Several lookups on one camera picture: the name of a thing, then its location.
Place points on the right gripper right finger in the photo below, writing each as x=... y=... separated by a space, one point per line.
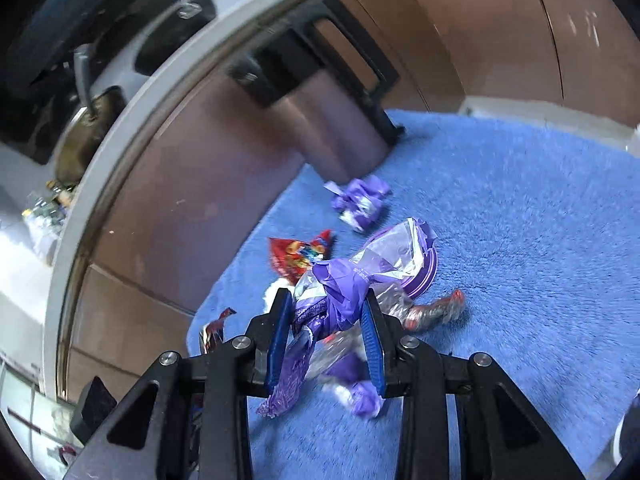
x=501 y=434

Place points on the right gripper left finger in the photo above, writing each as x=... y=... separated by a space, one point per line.
x=179 y=405

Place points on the large purple plastic wrapper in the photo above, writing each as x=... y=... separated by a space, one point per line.
x=397 y=265

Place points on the red snack wrapper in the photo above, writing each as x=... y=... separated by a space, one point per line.
x=292 y=258

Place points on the brown kitchen cabinet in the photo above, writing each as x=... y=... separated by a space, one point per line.
x=217 y=133

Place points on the red silver candy wrapper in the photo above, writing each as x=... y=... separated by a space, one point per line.
x=422 y=317

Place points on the blue fuzzy table cloth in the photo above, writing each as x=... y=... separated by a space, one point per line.
x=540 y=230

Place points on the small crumpled purple wrapper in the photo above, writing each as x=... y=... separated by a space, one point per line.
x=360 y=203

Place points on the brass wok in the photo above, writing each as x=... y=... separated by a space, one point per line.
x=89 y=126

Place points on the steel electric kettle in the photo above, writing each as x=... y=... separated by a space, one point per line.
x=324 y=76

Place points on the black frying pan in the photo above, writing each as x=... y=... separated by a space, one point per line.
x=182 y=24

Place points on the black range hood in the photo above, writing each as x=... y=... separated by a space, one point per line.
x=50 y=33

